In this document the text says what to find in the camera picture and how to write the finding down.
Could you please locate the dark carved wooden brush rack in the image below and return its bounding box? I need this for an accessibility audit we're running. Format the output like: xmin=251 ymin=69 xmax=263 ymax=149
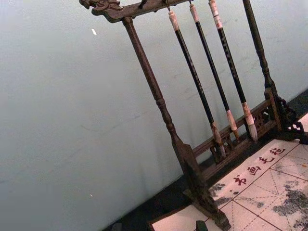
xmin=78 ymin=0 xmax=308 ymax=231

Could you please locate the black brush with dark tip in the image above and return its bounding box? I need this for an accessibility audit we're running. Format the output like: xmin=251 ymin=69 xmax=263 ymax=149
xmin=167 ymin=9 xmax=227 ymax=159

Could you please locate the black brush with brown tip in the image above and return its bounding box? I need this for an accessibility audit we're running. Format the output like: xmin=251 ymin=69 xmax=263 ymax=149
xmin=188 ymin=2 xmax=241 ymax=142

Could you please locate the black table cloth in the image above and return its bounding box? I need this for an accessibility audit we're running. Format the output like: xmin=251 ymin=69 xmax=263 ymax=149
xmin=105 ymin=88 xmax=308 ymax=231

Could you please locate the black brush with grey tip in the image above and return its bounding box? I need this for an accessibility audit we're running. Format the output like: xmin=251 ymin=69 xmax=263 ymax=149
xmin=207 ymin=0 xmax=258 ymax=142

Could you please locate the white felt mat red grid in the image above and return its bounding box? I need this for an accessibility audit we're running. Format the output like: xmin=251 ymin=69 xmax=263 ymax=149
xmin=149 ymin=138 xmax=308 ymax=231

